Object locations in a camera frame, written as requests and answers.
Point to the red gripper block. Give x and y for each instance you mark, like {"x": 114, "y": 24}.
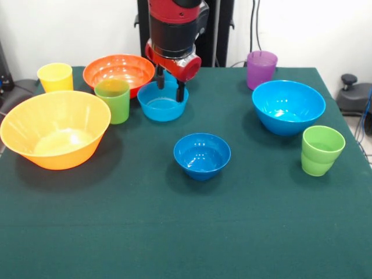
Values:
{"x": 183, "y": 69}

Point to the small light blue bowl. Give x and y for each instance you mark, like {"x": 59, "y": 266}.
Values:
{"x": 162, "y": 112}

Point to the small dark blue bowl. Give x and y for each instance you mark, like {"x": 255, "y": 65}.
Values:
{"x": 202, "y": 171}

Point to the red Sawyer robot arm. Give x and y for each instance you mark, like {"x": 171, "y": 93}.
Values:
{"x": 174, "y": 32}

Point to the light blue cup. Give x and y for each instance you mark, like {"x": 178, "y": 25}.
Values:
{"x": 169, "y": 76}

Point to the red-orange bowl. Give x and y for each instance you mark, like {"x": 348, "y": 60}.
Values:
{"x": 116, "y": 67}

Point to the purple cup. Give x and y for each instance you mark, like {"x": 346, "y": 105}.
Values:
{"x": 260, "y": 75}

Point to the yellow cup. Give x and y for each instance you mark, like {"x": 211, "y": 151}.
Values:
{"x": 55, "y": 80}

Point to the large blue bowl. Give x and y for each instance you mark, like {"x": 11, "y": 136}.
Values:
{"x": 284, "y": 125}

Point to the large yellow-orange bowl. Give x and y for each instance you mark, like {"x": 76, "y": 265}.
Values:
{"x": 58, "y": 157}

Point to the dark green tablecloth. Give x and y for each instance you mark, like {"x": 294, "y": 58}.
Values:
{"x": 186, "y": 218}

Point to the grey black stand base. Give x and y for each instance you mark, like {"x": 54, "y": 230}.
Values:
{"x": 17, "y": 87}
{"x": 351, "y": 98}

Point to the ridged green cup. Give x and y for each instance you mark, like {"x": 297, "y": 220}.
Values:
{"x": 316, "y": 165}

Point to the black equipment cabinet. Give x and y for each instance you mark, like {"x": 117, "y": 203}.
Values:
{"x": 3, "y": 69}

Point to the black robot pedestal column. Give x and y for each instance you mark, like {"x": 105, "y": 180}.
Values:
{"x": 222, "y": 35}

